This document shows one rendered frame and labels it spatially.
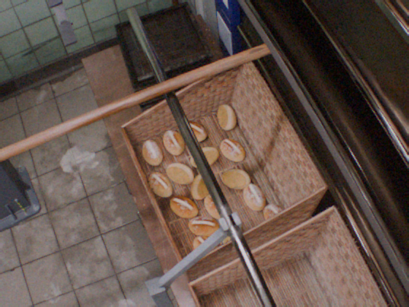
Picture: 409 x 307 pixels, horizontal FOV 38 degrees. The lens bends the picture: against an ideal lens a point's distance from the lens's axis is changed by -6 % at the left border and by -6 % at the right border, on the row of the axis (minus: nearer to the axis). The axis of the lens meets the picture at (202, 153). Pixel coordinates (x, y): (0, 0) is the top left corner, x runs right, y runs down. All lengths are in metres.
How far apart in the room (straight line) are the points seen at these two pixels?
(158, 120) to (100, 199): 0.78
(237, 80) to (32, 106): 1.35
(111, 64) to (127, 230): 0.74
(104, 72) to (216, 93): 0.50
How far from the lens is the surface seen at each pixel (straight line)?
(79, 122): 1.58
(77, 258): 2.75
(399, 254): 1.14
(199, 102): 2.17
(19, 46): 3.07
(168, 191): 2.09
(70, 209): 2.85
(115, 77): 2.43
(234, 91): 2.21
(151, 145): 2.16
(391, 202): 1.21
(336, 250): 1.86
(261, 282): 1.37
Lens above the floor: 2.48
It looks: 60 degrees down
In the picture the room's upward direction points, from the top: 10 degrees counter-clockwise
